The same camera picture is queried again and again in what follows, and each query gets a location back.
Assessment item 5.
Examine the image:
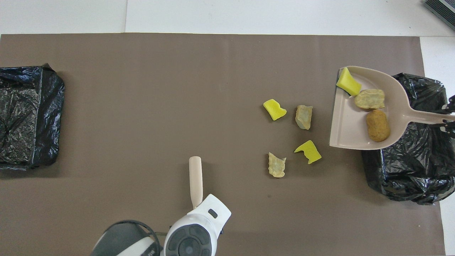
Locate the brown potato shaped lump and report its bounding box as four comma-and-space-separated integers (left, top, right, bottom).
366, 109, 391, 142

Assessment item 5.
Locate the pale yellow foam chunk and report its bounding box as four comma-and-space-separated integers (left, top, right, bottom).
354, 89, 386, 110

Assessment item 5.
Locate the beige plastic dustpan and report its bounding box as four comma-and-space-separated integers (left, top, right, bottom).
329, 66, 455, 150

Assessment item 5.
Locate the beige foam rock chunk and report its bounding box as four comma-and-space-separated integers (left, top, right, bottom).
295, 105, 314, 130

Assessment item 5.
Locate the pale ridged foam chunk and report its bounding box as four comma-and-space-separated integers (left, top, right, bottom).
268, 152, 287, 178

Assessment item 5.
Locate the bin lined with black bag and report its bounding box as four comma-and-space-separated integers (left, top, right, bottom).
0, 64, 65, 170
361, 73, 455, 205

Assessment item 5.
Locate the dark grey ribbed device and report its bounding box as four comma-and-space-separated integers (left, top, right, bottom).
424, 0, 455, 31

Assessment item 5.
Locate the brown table mat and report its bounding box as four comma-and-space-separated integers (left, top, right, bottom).
0, 33, 446, 256

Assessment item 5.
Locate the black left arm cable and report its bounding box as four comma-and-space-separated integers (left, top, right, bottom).
107, 220, 162, 256

